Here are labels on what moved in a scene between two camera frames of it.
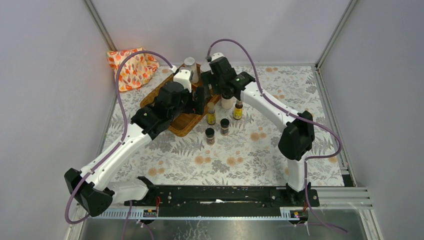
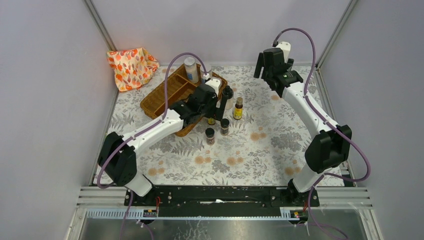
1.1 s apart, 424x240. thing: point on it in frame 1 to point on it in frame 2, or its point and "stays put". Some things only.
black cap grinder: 227,102 stays put
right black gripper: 208,77 to 260,64
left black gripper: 195,107 to 215,112
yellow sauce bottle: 238,110 stays put
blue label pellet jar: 205,67 stays put
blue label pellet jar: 189,62 stays put
